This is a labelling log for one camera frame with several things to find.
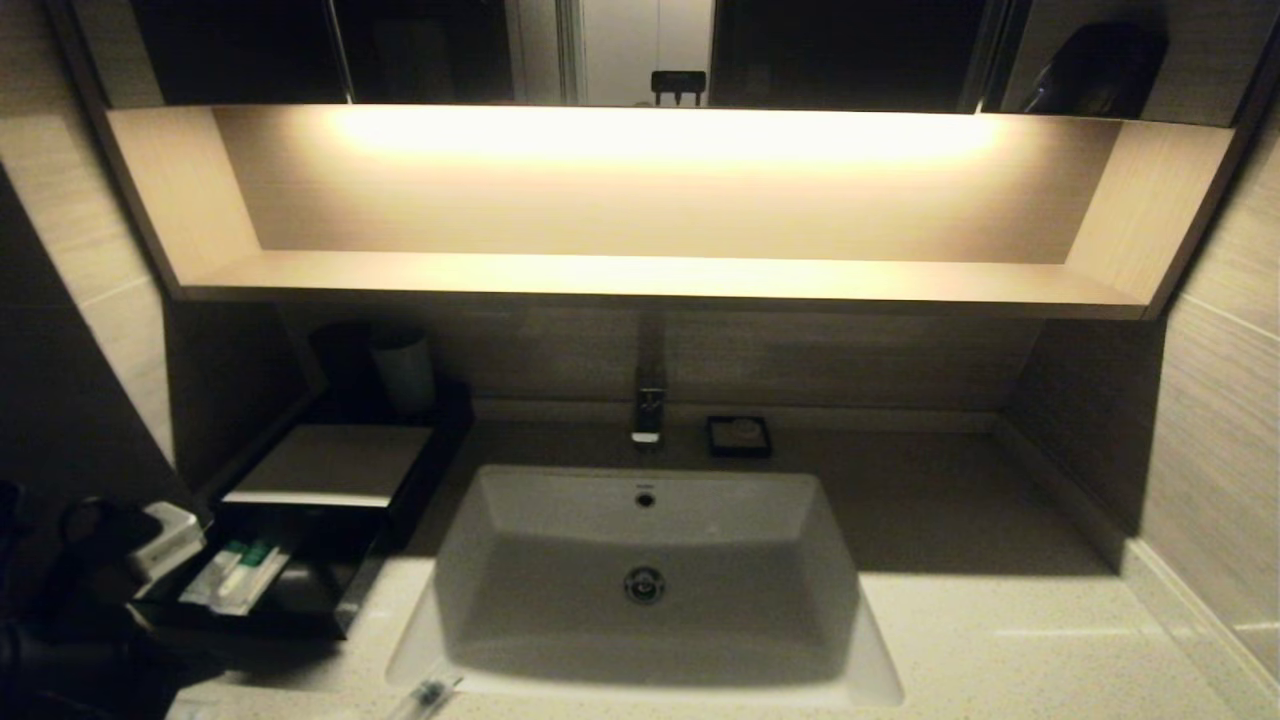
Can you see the white ceramic sink basin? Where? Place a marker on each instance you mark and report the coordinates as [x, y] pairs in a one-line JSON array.
[[560, 600]]

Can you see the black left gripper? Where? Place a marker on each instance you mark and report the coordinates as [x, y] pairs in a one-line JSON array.
[[100, 560]]

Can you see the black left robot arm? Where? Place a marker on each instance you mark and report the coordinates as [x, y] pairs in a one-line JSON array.
[[40, 670]]

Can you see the small black bracket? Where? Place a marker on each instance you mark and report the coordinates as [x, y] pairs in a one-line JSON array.
[[678, 82]]

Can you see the chrome sink drain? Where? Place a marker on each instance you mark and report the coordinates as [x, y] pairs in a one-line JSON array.
[[645, 585]]

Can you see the mirror cabinet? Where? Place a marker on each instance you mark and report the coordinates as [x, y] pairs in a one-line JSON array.
[[850, 50]]

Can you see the white green toiletry packet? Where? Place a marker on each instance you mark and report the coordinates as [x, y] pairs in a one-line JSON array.
[[235, 580]]

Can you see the black soap dish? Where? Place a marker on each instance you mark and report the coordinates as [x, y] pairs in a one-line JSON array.
[[712, 450]]

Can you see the chrome faucet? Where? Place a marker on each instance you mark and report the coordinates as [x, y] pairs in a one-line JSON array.
[[648, 410]]

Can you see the black cup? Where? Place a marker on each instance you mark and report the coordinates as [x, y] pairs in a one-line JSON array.
[[340, 360]]

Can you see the wooden wall niche shelf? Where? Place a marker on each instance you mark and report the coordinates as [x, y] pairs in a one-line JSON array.
[[640, 273]]

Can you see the white cup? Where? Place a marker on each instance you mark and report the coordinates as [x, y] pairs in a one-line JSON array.
[[403, 375]]

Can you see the clear toothbrush packet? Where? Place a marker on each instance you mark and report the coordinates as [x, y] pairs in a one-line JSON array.
[[425, 693]]

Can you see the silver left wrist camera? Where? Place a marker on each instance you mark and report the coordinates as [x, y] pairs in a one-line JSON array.
[[170, 540]]

